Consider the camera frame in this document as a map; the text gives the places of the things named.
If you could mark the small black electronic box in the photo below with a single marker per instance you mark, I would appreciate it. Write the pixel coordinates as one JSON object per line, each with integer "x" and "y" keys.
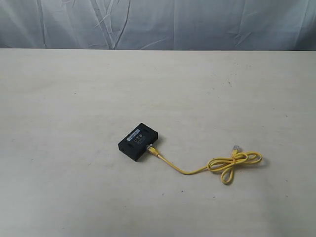
{"x": 135, "y": 144}

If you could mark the grey wrinkled backdrop cloth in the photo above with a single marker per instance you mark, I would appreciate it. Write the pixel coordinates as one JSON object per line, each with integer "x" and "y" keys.
{"x": 159, "y": 24}

